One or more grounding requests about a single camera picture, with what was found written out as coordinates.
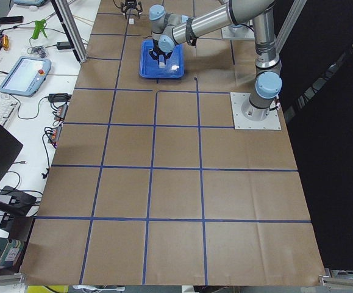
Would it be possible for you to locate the white block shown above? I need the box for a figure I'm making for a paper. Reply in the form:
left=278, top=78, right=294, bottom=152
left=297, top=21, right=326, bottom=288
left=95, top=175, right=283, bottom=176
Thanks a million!
left=159, top=55, right=166, bottom=68

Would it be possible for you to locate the blue plastic tray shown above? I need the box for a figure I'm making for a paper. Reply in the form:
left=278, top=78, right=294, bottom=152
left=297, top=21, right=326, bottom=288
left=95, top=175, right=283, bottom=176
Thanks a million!
left=139, top=40, right=184, bottom=79

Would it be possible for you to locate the black power adapter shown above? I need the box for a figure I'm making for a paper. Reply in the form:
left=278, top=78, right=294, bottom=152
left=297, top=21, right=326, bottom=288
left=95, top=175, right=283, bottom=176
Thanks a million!
left=55, top=42, right=72, bottom=50

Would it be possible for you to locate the green hand tool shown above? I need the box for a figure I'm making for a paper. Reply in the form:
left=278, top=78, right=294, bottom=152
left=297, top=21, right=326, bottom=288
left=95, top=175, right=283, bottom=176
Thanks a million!
left=32, top=19, right=48, bottom=40

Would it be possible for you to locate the black smartphone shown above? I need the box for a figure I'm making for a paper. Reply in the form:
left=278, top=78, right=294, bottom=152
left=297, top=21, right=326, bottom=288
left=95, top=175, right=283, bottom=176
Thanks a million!
left=0, top=15, right=24, bottom=24

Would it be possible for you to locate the upper usb hub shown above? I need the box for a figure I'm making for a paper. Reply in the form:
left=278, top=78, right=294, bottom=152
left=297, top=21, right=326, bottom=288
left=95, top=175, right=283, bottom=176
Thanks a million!
left=53, top=104, right=68, bottom=121

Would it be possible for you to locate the usb hub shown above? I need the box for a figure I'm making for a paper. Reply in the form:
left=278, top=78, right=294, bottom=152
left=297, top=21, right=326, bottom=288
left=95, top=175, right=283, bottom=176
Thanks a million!
left=44, top=125, right=62, bottom=148
left=53, top=104, right=68, bottom=121

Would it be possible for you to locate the blue teach pendant tablet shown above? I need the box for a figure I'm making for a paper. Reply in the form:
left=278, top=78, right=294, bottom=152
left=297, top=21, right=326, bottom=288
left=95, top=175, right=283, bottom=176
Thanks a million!
left=0, top=56, right=52, bottom=97

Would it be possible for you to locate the brown paper table cover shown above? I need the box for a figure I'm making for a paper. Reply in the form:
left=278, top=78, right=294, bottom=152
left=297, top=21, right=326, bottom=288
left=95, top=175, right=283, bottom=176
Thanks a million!
left=21, top=1, right=324, bottom=286

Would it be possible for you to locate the lower usb hub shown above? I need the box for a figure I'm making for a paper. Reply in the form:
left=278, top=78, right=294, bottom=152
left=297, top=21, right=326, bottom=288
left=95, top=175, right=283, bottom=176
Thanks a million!
left=44, top=125, right=62, bottom=148

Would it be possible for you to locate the orange black device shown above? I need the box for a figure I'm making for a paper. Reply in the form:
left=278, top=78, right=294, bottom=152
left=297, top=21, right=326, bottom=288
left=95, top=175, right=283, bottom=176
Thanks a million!
left=0, top=34, right=10, bottom=51

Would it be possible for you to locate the white keyboard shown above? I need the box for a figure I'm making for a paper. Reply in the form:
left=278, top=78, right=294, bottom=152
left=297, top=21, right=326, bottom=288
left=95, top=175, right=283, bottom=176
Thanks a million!
left=0, top=99, right=19, bottom=128

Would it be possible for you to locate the aluminium frame post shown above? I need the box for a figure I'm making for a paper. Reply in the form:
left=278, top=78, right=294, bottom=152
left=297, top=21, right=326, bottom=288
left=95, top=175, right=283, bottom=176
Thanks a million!
left=51, top=0, right=88, bottom=64

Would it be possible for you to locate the black box with cables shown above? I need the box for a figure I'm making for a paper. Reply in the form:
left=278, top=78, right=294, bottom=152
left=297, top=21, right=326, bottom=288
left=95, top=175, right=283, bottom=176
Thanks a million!
left=0, top=186, right=37, bottom=216

